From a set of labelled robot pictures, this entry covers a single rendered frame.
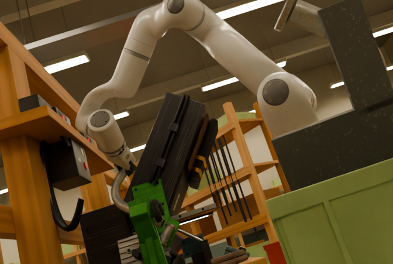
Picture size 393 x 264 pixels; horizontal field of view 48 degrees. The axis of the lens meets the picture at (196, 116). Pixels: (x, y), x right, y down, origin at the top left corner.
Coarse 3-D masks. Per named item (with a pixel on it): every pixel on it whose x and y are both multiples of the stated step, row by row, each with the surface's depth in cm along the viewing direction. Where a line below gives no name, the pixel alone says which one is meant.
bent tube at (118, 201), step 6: (120, 174) 160; (126, 174) 161; (114, 180) 159; (120, 180) 159; (114, 186) 158; (114, 192) 157; (114, 198) 155; (120, 198) 156; (120, 204) 154; (126, 204) 154; (126, 210) 153; (156, 222) 149; (162, 222) 151
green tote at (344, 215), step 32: (384, 160) 39; (320, 192) 40; (352, 192) 39; (384, 192) 39; (288, 224) 40; (320, 224) 39; (352, 224) 39; (384, 224) 38; (288, 256) 43; (320, 256) 39; (352, 256) 38; (384, 256) 38
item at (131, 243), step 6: (120, 240) 162; (126, 240) 161; (132, 240) 162; (138, 240) 161; (120, 246) 160; (126, 246) 161; (132, 246) 160; (138, 246) 160; (120, 252) 159; (126, 252) 159; (168, 252) 158; (120, 258) 159; (126, 258) 159; (132, 258) 158
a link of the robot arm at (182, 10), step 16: (176, 0) 122; (192, 0) 123; (144, 16) 136; (160, 16) 128; (176, 16) 123; (192, 16) 124; (144, 32) 136; (160, 32) 133; (128, 48) 137; (144, 48) 137
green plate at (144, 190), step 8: (144, 184) 171; (152, 184) 170; (160, 184) 170; (136, 192) 169; (144, 192) 169; (152, 192) 168; (160, 192) 168; (160, 200) 166; (168, 216) 163; (160, 232) 160
